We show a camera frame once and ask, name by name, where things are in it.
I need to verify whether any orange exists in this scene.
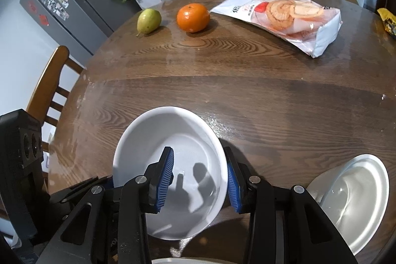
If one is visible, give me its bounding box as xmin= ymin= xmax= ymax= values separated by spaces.
xmin=176 ymin=3 xmax=211 ymax=34

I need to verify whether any grey refrigerator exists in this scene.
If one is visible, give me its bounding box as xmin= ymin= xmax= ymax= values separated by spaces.
xmin=19 ymin=0 xmax=143 ymax=56

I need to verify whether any green pear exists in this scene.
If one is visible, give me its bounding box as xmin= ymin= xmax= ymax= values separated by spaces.
xmin=137 ymin=8 xmax=162 ymax=36

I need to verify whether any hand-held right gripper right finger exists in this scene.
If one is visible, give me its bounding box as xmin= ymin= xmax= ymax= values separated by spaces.
xmin=223 ymin=146 xmax=359 ymax=264

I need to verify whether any cake roll snack bag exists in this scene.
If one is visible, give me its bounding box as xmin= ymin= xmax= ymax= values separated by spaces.
xmin=210 ymin=0 xmax=344 ymax=59

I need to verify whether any wooden chair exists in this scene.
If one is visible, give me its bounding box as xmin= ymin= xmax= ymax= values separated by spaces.
xmin=26 ymin=46 xmax=86 ymax=154

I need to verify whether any large grey-white bowl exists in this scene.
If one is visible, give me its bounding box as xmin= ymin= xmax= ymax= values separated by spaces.
xmin=112 ymin=106 xmax=230 ymax=241

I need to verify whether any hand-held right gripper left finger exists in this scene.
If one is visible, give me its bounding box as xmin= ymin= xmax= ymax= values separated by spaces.
xmin=37 ymin=146 xmax=175 ymax=264

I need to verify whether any medium white bowl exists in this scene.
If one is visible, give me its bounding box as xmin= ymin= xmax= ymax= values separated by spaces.
xmin=306 ymin=154 xmax=390 ymax=256

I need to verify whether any yellow crinkled snack packet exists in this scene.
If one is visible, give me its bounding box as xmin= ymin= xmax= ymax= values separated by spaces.
xmin=376 ymin=7 xmax=396 ymax=41

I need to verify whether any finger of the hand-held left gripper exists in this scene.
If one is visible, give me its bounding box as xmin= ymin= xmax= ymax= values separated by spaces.
xmin=49 ymin=175 xmax=114 ymax=204

